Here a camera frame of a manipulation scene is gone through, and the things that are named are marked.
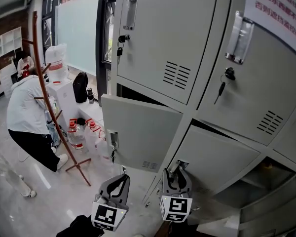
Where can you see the grey vented locker door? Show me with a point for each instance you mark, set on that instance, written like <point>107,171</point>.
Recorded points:
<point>212,157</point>

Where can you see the white paper notice red print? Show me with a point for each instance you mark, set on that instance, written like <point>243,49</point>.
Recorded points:
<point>276,11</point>

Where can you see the white pedestal box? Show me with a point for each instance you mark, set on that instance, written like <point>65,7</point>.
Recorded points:
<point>64,100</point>

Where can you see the clear water jug red cap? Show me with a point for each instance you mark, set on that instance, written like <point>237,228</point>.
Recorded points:
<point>76,137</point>
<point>91,134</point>

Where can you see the clear bag of white cups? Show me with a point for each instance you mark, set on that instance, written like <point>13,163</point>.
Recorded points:
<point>56,60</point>

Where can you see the folded grey umbrella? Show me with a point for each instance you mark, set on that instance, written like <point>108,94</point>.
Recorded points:
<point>53,130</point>

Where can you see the frosted glass window pane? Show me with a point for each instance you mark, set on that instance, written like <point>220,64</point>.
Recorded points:
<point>77,31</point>

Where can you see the brown wooden coat rack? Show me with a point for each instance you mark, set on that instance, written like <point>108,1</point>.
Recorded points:
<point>43,88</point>

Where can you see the person's left forearm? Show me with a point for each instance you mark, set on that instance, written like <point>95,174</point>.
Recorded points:
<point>79,227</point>

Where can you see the bank of grey locker doors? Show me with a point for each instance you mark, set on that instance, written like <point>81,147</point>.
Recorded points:
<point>162,33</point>

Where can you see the black backpack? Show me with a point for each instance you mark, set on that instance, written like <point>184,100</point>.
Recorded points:
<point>80,88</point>

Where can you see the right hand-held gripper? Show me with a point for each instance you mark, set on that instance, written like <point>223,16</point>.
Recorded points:
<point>175,206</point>

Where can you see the black thermos bottle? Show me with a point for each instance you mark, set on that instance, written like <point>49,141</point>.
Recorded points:
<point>90,96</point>

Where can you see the black-headed key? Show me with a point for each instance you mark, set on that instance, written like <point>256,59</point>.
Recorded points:
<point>119,52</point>
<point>221,89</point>
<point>112,154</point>

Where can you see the white bookshelf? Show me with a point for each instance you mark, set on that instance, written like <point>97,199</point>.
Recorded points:
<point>8,42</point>

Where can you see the person's right forearm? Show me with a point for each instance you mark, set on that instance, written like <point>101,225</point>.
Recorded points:
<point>172,229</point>

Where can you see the black window frame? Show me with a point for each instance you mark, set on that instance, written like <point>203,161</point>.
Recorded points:
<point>102,41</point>

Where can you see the grey metal locker cabinet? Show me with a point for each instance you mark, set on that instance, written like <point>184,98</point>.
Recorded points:
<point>190,117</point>

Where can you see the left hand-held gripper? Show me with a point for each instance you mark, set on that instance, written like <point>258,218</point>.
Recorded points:
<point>108,216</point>

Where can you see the white drawer unit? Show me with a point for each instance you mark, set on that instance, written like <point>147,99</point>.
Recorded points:
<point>7,79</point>

